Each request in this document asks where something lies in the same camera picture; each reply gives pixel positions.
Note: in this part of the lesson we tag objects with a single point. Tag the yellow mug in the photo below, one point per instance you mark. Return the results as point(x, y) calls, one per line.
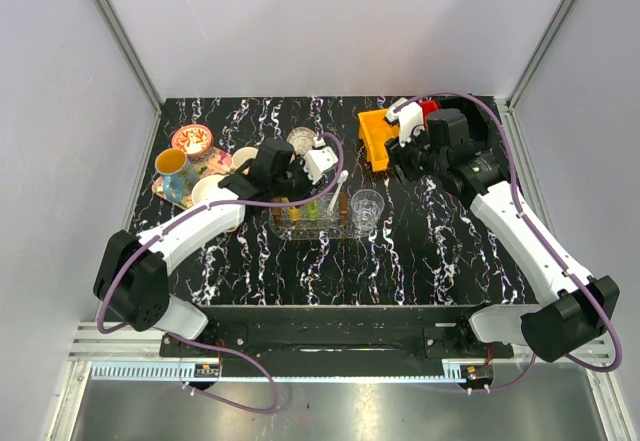
point(242, 155)

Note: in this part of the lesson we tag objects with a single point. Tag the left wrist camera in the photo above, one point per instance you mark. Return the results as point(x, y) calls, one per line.
point(317, 162)

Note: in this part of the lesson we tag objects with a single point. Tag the clear toothbrush holder rack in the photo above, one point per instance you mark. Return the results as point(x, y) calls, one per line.
point(325, 213)

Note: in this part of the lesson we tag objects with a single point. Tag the blue butterfly mug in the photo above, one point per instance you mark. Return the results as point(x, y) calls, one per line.
point(179, 175)

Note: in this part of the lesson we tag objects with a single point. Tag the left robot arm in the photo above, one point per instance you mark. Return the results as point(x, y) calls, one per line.
point(132, 281)

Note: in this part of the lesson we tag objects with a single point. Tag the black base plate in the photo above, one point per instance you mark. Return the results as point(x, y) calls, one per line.
point(426, 331)

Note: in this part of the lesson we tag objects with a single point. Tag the yellow bin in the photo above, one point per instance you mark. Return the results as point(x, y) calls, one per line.
point(375, 131)

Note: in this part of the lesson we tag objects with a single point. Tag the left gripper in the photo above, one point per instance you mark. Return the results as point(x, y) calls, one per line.
point(309, 187)

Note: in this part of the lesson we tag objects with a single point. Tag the white scalloped bowl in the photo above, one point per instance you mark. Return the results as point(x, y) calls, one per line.
point(207, 189)

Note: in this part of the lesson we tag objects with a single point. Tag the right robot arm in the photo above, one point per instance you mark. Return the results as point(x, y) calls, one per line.
point(454, 144)

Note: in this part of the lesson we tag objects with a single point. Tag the green toothpaste tube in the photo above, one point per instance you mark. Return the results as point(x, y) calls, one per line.
point(313, 209)

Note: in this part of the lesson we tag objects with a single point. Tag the clear glass tumbler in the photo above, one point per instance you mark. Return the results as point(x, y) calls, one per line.
point(366, 207)

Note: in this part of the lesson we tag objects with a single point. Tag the black bin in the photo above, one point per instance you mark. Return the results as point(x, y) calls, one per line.
point(481, 126)

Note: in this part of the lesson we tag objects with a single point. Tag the red bin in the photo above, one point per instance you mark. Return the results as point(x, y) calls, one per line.
point(428, 107)

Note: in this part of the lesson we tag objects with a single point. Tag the floral serving tray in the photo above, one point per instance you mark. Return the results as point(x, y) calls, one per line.
point(215, 161)

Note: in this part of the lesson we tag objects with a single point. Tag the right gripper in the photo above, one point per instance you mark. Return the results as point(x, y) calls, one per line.
point(398, 156)

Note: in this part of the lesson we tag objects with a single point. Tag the speckled saucer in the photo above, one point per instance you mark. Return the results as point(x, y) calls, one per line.
point(302, 140)

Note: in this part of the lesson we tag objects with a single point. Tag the clear acrylic tray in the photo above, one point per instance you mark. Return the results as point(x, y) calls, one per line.
point(320, 233)

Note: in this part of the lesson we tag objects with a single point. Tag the yellow toothpaste tube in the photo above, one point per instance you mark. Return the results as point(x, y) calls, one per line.
point(294, 213)

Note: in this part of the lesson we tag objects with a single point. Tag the orange patterned bowl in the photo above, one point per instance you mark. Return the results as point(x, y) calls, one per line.
point(193, 139)

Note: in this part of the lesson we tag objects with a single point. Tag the aluminium rail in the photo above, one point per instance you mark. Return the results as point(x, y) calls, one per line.
point(129, 355)

